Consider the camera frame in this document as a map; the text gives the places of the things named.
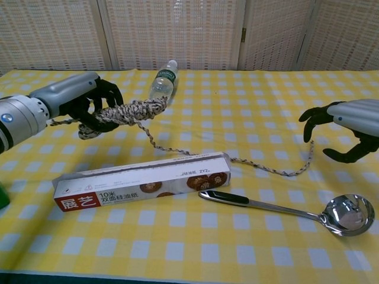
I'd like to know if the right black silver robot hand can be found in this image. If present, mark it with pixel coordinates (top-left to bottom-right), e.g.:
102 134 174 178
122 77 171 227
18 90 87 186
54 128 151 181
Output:
298 99 379 164

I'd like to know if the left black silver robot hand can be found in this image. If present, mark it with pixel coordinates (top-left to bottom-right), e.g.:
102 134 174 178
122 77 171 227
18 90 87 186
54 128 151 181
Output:
29 72 124 134

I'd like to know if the braided speckled rope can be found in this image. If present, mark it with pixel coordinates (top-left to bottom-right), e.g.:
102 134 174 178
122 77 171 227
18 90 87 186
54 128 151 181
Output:
49 96 314 178

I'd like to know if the clear plastic water bottle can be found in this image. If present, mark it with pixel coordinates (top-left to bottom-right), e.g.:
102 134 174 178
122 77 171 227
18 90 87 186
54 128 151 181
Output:
147 59 178 103

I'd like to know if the stainless steel ladle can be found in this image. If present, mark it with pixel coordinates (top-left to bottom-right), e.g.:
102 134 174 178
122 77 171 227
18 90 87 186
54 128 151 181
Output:
198 191 375 237

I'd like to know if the long baking paper box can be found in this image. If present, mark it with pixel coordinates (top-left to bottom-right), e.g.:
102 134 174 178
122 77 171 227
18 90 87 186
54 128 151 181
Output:
52 151 232 211

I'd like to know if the woven bamboo folding screen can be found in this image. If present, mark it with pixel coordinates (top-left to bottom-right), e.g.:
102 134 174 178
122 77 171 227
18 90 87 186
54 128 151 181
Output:
0 0 379 76

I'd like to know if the yellow white checked tablecloth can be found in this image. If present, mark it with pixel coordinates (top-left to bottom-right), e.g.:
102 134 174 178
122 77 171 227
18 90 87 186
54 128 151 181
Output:
0 69 379 273

